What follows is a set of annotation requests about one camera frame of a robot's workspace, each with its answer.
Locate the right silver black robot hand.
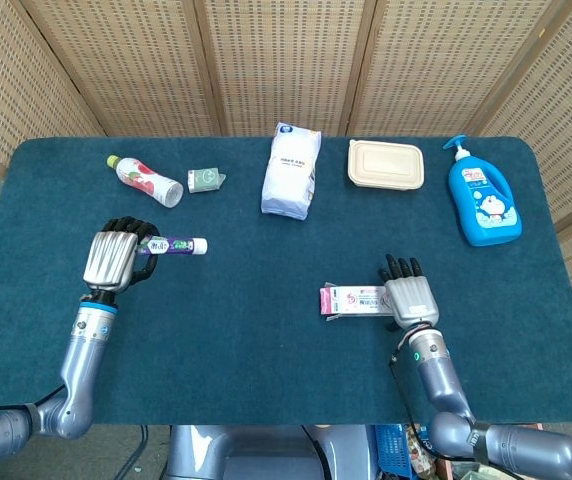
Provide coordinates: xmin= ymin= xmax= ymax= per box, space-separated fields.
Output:
xmin=377 ymin=253 xmax=441 ymax=332

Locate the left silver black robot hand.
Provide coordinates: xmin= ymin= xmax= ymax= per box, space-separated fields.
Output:
xmin=82 ymin=216 xmax=161 ymax=296

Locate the white pink toothpaste box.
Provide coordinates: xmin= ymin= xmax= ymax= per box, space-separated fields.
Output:
xmin=319 ymin=284 xmax=392 ymax=321

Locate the purple toothpaste tube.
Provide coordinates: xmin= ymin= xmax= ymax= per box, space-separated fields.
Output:
xmin=136 ymin=234 xmax=209 ymax=256

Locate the plastic bottle pink label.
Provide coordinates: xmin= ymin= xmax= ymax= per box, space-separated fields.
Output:
xmin=106 ymin=154 xmax=185 ymax=209

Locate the small green carton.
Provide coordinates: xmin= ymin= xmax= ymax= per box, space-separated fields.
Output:
xmin=187 ymin=167 xmax=228 ymax=194

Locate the blue pump lotion bottle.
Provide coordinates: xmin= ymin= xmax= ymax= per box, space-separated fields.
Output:
xmin=442 ymin=134 xmax=524 ymax=248

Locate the beige lidded food container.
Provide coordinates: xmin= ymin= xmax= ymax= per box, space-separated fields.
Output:
xmin=347 ymin=139 xmax=425 ymax=192

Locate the blue plastic basket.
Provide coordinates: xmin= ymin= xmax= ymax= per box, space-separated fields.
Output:
xmin=375 ymin=423 xmax=417 ymax=474

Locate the teal table mat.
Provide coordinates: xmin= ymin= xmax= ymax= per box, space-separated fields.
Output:
xmin=0 ymin=135 xmax=572 ymax=427

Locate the white paper bag package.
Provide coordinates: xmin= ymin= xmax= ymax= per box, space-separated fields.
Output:
xmin=260 ymin=122 xmax=323 ymax=221

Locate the grey robot torso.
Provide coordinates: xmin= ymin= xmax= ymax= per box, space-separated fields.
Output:
xmin=165 ymin=424 xmax=382 ymax=480

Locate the woven bamboo folding screen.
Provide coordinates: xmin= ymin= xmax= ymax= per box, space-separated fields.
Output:
xmin=0 ymin=0 xmax=572 ymax=361

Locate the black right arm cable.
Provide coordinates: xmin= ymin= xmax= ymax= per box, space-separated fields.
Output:
xmin=389 ymin=349 xmax=477 ymax=461

